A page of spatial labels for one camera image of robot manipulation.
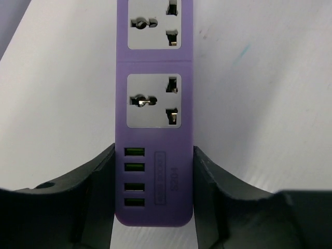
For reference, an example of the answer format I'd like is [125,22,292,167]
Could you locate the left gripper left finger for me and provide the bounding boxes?
[1,145,115,248]

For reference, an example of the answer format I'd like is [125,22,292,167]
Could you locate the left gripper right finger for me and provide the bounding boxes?
[193,147,331,248]

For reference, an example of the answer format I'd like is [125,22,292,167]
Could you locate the purple power strip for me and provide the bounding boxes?
[115,1,193,227]

